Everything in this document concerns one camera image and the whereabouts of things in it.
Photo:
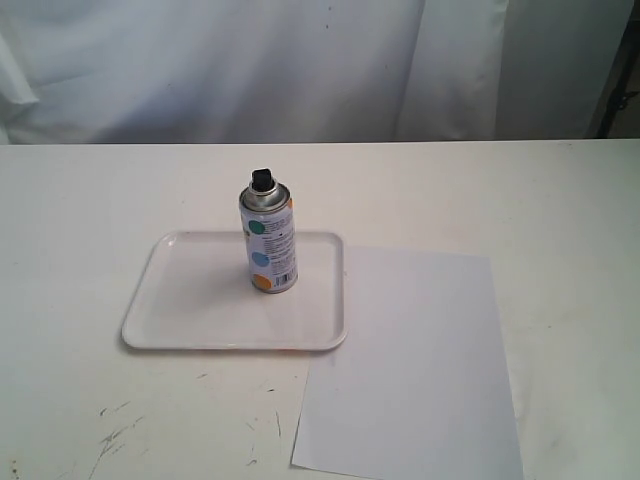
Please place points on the silver spray can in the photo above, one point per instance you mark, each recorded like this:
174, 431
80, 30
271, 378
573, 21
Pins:
266, 212

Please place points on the white plastic tray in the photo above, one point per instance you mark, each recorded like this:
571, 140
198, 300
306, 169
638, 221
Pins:
195, 294

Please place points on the white paper sheet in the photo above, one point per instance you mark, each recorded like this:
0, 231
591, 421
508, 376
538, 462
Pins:
419, 389

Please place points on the white backdrop cloth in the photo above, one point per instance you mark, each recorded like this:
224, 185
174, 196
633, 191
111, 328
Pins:
303, 71

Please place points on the black stand pole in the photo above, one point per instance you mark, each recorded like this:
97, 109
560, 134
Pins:
620, 108

